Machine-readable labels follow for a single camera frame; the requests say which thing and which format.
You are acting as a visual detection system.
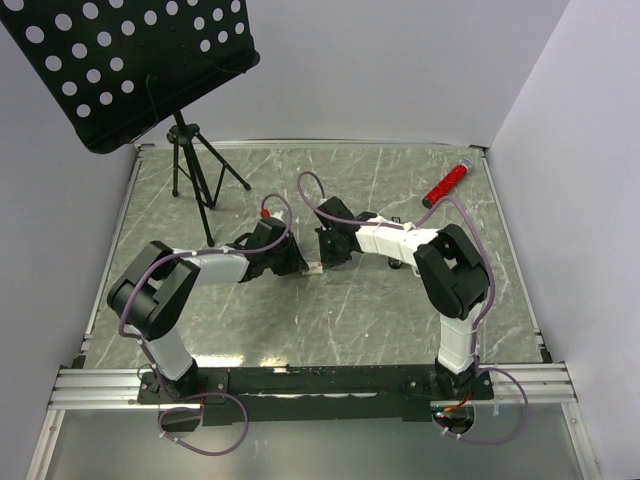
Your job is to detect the small staple box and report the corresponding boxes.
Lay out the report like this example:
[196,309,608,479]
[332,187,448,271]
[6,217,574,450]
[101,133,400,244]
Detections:
[301,262,324,276]

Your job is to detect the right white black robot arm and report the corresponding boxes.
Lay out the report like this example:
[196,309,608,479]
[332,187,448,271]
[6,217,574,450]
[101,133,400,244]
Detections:
[316,197,491,398]

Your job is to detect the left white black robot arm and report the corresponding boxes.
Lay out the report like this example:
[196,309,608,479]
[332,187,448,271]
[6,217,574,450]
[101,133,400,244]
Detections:
[107,217,309,402]

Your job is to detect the red glitter tube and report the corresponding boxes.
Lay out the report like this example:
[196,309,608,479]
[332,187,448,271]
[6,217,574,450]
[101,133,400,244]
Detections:
[422,158,473,209]

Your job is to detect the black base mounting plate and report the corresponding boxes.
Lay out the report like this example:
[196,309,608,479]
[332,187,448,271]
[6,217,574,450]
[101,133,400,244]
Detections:
[137,364,494,426]

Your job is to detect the black perforated music stand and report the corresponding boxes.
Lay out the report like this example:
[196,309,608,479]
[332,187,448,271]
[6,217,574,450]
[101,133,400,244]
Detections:
[0,0,262,247]

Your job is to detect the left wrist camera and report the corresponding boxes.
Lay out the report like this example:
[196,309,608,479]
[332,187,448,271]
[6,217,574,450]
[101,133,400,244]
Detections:
[261,209,289,229]

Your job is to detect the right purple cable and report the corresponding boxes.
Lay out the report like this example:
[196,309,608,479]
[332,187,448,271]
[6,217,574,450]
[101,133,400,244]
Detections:
[296,172,531,446]

